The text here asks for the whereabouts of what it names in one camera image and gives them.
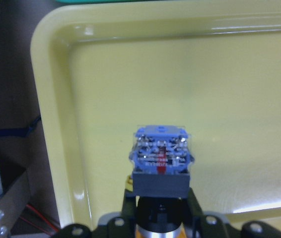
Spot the green plastic tray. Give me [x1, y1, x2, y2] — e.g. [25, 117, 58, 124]
[56, 0, 281, 6]

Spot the red black wire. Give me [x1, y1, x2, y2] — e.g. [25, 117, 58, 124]
[18, 203, 62, 235]

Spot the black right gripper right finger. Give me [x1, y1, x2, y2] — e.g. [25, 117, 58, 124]
[184, 188, 203, 221]

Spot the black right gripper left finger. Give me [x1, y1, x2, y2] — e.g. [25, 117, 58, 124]
[121, 189, 137, 222]

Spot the yellow push button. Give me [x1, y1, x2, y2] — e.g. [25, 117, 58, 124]
[125, 124, 196, 238]

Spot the yellow plastic tray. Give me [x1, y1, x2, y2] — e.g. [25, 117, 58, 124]
[31, 1, 281, 227]

